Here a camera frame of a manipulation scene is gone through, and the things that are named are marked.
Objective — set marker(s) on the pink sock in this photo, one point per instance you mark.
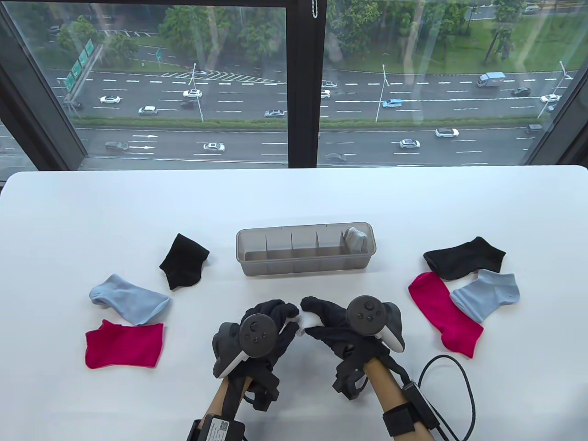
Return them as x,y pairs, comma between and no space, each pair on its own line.
124,344
436,308

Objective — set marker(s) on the person's left forearm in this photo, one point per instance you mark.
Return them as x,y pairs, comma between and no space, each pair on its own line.
225,397

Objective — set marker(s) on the grey plastic divided organizer box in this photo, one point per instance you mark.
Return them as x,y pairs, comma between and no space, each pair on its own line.
294,264

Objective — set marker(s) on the black sock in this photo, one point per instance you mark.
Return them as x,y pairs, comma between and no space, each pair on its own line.
464,259
183,262

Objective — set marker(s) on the person's right hand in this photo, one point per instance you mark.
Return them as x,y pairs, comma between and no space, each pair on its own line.
330,321

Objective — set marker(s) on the black labelled sensor box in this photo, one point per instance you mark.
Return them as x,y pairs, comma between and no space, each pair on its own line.
220,427
422,406

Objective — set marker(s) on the light blue sock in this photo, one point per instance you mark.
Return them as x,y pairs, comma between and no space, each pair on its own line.
487,294
128,301

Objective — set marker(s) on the person's left hand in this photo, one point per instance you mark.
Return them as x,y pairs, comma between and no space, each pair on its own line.
280,310

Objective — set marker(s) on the person's right forearm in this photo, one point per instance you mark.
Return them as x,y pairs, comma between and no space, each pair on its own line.
386,386

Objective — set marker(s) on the grey sock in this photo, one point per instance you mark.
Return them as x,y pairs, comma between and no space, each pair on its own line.
358,242
350,232

